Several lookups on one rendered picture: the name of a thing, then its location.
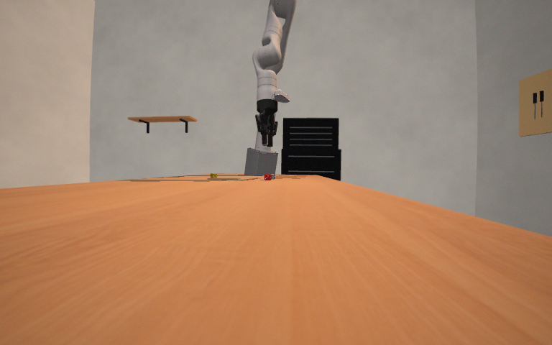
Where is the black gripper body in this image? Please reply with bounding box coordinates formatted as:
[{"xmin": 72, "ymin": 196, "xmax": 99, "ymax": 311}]
[{"xmin": 257, "ymin": 99, "xmax": 277, "ymax": 125}]

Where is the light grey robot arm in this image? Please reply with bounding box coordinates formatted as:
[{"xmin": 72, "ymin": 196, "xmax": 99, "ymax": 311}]
[{"xmin": 252, "ymin": 0, "xmax": 297, "ymax": 152}]

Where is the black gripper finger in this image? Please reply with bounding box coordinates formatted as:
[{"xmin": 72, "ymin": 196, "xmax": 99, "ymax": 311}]
[
  {"xmin": 255, "ymin": 113, "xmax": 271, "ymax": 146},
  {"xmin": 267, "ymin": 117, "xmax": 277, "ymax": 147}
]

